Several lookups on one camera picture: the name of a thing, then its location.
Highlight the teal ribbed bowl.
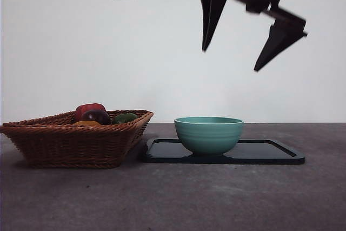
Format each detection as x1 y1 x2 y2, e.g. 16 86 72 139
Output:
174 116 244 158

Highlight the orange-brown kiwifruit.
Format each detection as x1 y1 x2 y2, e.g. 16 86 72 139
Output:
72 120 102 128

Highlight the dark rectangular tray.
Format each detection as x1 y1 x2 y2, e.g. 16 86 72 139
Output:
138 138 306 166

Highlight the green avocado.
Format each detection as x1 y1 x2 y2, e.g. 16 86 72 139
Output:
112 113 138 125

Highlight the dark purple plum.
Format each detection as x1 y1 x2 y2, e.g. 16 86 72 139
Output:
82 110 111 125

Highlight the red apple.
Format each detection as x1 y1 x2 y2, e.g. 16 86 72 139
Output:
75 103 107 122

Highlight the brown wicker basket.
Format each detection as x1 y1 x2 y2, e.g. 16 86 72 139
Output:
0 109 154 169

